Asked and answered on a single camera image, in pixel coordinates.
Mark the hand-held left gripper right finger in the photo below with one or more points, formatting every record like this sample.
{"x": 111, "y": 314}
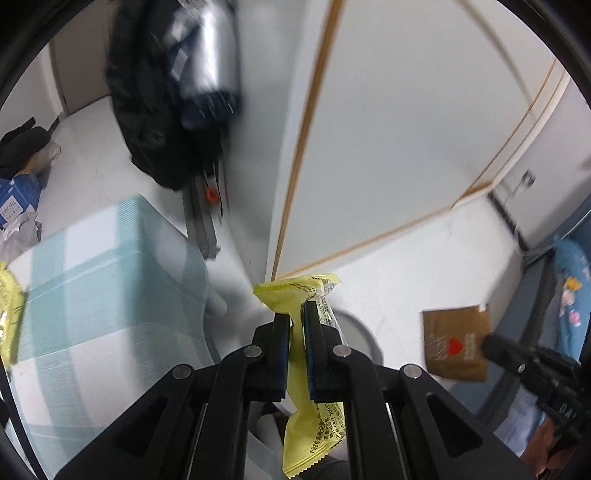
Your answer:
{"x": 316, "y": 360}

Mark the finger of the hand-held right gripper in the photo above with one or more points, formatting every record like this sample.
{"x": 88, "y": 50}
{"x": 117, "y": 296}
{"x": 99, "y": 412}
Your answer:
{"x": 505, "y": 353}

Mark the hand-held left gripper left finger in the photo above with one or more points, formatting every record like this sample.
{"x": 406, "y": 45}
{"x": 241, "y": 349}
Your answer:
{"x": 279, "y": 355}

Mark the orange-brown sachet with heart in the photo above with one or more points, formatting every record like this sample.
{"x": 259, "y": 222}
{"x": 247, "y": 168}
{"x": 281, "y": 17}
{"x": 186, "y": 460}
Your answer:
{"x": 448, "y": 346}

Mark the yellow food wrapper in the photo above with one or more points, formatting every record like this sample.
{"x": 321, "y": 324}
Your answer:
{"x": 295, "y": 290}
{"x": 11, "y": 314}

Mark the person's right hand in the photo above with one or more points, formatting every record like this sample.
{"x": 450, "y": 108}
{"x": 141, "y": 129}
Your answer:
{"x": 542, "y": 445}

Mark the blue floral bedsheet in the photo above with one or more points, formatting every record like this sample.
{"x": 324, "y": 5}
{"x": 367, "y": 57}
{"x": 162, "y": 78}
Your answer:
{"x": 572, "y": 286}

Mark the black framed glass door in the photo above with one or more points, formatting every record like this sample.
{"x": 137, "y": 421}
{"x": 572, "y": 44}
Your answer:
{"x": 203, "y": 230}

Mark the orange black tool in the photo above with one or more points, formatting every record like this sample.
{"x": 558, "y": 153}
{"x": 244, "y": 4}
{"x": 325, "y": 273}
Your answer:
{"x": 211, "y": 195}

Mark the blue plaid tablecloth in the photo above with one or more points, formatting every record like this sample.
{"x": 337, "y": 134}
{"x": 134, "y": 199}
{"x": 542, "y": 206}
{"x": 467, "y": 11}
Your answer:
{"x": 92, "y": 300}

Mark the white wardrobe with wooden trim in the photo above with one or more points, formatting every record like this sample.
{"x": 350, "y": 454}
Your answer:
{"x": 392, "y": 138}

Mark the grey plastic mailer bag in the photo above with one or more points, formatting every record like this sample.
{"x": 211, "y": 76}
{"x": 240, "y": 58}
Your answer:
{"x": 18, "y": 237}

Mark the blue cardboard box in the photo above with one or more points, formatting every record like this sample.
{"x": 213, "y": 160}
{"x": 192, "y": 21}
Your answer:
{"x": 16, "y": 198}

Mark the brown cardboard box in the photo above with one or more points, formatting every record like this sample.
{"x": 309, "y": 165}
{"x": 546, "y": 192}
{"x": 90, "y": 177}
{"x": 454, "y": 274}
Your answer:
{"x": 44, "y": 159}

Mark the silver folded umbrella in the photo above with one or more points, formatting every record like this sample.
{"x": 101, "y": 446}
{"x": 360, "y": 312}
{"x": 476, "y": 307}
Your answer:
{"x": 217, "y": 46}

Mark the black cloth bag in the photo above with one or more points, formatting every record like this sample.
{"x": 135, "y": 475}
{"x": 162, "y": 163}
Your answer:
{"x": 23, "y": 138}

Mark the grey room door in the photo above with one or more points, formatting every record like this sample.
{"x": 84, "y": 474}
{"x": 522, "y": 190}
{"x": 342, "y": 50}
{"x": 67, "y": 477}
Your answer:
{"x": 78, "y": 78}

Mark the wall socket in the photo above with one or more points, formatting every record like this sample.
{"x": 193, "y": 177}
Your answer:
{"x": 527, "y": 178}

